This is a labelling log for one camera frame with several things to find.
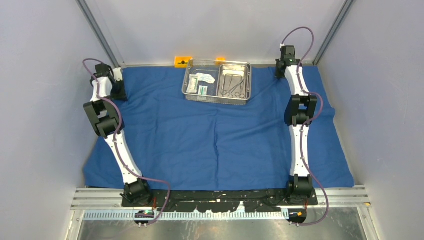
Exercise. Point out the aluminium front frame rail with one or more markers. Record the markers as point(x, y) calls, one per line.
point(109, 204)

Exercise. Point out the steel surgical scissors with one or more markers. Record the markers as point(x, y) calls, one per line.
point(226, 84)

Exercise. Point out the wire mesh instrument basket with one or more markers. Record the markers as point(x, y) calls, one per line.
point(207, 67)

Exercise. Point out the green white small packet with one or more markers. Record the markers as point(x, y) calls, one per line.
point(203, 90)

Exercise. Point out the large orange plastic block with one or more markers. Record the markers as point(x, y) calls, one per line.
point(181, 61)

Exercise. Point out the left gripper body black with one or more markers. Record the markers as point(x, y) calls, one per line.
point(118, 92)

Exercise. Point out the blue surgical drape cloth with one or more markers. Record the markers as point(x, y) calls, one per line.
point(216, 147)

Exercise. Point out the small orange plastic block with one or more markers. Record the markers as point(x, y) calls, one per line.
point(220, 60)

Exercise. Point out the steel surgical forceps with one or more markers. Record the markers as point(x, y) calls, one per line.
point(236, 91)

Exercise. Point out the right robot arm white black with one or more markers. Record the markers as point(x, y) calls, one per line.
point(297, 116)

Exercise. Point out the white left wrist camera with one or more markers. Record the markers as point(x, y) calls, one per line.
point(118, 74)

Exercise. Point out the clear plastic packet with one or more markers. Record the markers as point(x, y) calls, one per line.
point(205, 78)

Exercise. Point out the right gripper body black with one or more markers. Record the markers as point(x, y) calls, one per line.
point(279, 73)

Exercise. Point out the white sterile pouch packet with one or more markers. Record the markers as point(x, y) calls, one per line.
point(192, 87)

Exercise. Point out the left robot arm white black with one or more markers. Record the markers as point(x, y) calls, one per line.
point(106, 121)

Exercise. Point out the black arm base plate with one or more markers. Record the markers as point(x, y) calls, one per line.
point(253, 201)

